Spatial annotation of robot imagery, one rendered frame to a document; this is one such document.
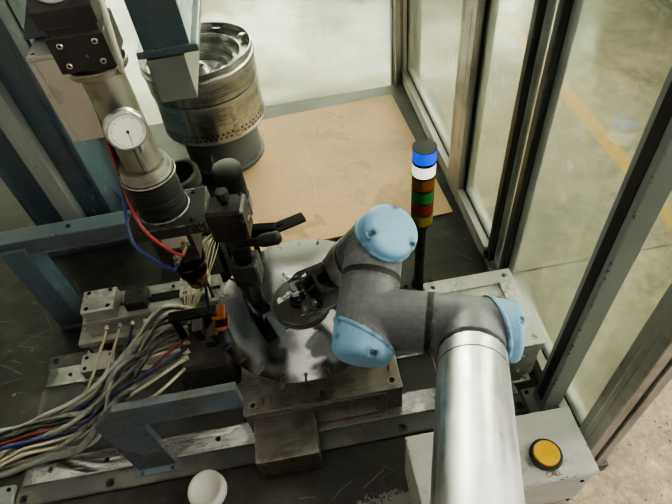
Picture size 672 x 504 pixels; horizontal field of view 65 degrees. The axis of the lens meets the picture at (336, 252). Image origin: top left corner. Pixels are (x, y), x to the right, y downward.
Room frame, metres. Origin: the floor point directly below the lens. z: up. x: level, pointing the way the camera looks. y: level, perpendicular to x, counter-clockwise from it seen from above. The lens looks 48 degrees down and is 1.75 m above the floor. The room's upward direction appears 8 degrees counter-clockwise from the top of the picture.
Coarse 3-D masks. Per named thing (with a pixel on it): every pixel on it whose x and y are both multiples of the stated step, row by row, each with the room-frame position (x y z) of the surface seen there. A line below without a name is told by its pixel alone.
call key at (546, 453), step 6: (540, 444) 0.29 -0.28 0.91; (546, 444) 0.29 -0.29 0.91; (552, 444) 0.29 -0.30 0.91; (534, 450) 0.28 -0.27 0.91; (540, 450) 0.28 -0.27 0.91; (546, 450) 0.28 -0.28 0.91; (552, 450) 0.28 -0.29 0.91; (558, 450) 0.28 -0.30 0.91; (534, 456) 0.27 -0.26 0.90; (540, 456) 0.27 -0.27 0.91; (546, 456) 0.27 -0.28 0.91; (552, 456) 0.27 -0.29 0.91; (558, 456) 0.27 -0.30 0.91; (540, 462) 0.26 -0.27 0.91; (546, 462) 0.26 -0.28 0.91; (552, 462) 0.26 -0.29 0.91
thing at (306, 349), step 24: (312, 240) 0.75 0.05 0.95; (264, 264) 0.71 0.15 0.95; (288, 264) 0.70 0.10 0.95; (312, 264) 0.69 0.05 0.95; (264, 288) 0.64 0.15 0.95; (240, 312) 0.59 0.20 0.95; (240, 336) 0.54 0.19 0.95; (264, 336) 0.53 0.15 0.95; (288, 336) 0.52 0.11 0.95; (312, 336) 0.52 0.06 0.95; (240, 360) 0.49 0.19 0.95; (264, 360) 0.48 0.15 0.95; (288, 360) 0.48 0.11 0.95; (312, 360) 0.47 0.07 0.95; (336, 360) 0.46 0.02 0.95
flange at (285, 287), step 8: (280, 288) 0.63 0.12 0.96; (288, 288) 0.63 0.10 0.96; (280, 296) 0.61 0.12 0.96; (272, 304) 0.59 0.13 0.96; (280, 304) 0.59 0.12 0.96; (288, 304) 0.59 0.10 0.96; (296, 304) 0.58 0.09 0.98; (280, 312) 0.57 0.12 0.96; (288, 312) 0.57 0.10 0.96; (296, 312) 0.57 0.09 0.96; (280, 320) 0.56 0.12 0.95; (288, 320) 0.55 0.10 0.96; (296, 320) 0.55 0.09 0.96; (304, 320) 0.55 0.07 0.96; (312, 320) 0.55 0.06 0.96
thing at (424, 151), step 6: (414, 144) 0.76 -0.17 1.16; (420, 144) 0.76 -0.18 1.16; (426, 144) 0.75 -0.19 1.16; (432, 144) 0.75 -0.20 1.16; (414, 150) 0.74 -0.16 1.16; (420, 150) 0.74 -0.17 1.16; (426, 150) 0.74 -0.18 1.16; (432, 150) 0.74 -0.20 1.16; (414, 156) 0.74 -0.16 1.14; (420, 156) 0.73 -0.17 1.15; (426, 156) 0.73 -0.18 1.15; (432, 156) 0.73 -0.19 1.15; (414, 162) 0.74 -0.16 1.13; (420, 162) 0.73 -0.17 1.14; (426, 162) 0.73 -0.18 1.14; (432, 162) 0.73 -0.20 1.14
